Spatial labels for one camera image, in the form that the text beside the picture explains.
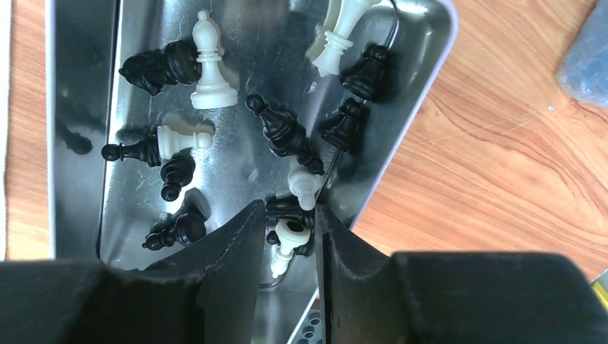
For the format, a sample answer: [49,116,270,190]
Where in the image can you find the black bishop in tin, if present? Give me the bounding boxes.
[245,93,325,176]

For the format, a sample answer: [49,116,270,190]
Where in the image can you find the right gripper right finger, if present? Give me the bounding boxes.
[315,206,607,343]

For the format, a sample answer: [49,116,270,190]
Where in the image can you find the metal tin box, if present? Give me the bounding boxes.
[44,0,460,344]

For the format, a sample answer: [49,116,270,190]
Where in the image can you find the grey lego baseplate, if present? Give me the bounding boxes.
[288,308,323,344]

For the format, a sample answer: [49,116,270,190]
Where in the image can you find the black knight in tin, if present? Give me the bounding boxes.
[118,39,201,96]

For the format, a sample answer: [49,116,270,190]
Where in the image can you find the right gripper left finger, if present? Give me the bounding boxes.
[1,200,265,343]

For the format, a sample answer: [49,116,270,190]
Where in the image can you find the white bishop standing in tin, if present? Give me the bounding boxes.
[191,9,237,110]

